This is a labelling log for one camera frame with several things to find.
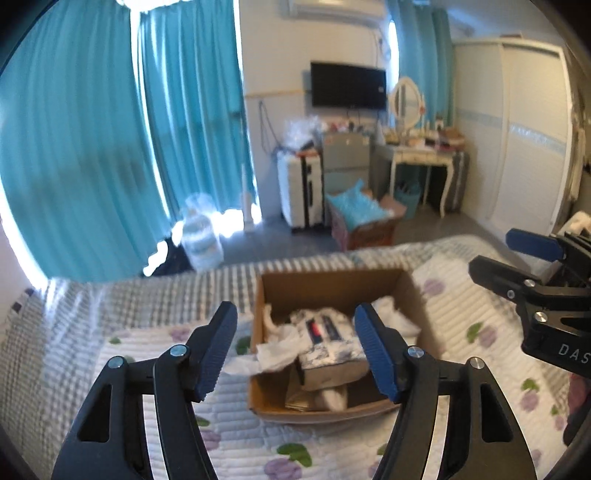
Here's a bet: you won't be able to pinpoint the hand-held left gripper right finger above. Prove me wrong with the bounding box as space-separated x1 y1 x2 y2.
353 303 539 480

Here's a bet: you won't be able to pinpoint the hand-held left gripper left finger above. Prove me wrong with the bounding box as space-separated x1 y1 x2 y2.
51 301 239 480

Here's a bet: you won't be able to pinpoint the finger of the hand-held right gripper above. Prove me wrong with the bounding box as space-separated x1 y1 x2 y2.
468 255 553 304
505 228 568 262

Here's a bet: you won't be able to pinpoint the blue white tissue pack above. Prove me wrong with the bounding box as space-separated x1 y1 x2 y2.
298 339 371 393

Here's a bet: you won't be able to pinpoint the white sock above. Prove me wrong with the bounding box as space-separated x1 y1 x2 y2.
318 384 350 412

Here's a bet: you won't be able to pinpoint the silver patterned wipes pack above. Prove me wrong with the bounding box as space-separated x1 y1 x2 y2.
290 309 359 345

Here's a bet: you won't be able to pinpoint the brown cardboard box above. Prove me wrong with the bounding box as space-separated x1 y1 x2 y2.
248 268 440 424

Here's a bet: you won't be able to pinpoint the white bag beside wardrobe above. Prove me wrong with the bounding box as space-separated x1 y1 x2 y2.
560 211 591 237

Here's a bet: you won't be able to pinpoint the floral quilted bed cover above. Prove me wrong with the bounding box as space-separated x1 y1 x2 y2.
0 233 509 467

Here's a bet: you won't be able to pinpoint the grey suitcase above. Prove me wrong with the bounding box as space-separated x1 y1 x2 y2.
444 150 470 214

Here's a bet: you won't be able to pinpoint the black bag on floor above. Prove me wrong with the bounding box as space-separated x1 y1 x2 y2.
151 237 195 278

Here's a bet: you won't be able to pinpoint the white slatted wardrobe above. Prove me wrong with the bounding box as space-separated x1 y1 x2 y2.
451 39 579 237

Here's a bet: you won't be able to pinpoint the white plastic bag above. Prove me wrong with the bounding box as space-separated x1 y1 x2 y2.
179 194 225 269

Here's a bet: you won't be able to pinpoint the cardboard box on floor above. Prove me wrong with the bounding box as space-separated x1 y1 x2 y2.
329 194 408 253

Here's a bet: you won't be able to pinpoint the teal basket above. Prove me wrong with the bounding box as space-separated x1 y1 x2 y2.
393 182 422 209

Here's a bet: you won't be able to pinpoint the white dressing table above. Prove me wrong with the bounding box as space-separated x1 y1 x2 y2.
389 137 456 219

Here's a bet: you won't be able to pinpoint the blue plastic bag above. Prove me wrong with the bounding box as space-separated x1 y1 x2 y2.
325 180 394 230

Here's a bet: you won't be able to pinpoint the white suitcase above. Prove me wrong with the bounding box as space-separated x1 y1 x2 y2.
276 150 327 230

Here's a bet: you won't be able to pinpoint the white oval mirror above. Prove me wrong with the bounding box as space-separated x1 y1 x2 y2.
389 76 424 136

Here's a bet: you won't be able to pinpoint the grey mini fridge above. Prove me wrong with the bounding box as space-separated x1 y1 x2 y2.
321 131 373 200

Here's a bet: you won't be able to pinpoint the teal curtain beside wardrobe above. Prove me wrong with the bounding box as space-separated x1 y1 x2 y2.
387 0 454 126

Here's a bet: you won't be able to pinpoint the clear plastic bags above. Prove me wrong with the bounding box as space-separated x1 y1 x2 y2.
283 117 325 152

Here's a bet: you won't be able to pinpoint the narrow teal curtain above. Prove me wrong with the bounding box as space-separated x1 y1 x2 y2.
137 4 257 223

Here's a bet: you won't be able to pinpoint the wide teal curtain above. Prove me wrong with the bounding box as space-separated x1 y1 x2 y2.
0 0 175 283

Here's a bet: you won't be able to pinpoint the white air conditioner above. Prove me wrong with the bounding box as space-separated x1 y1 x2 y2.
288 0 387 20

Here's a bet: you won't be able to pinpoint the hanging black cables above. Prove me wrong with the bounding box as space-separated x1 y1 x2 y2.
259 99 273 153

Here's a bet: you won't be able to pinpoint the black wall television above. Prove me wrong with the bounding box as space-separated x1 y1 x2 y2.
310 61 388 112

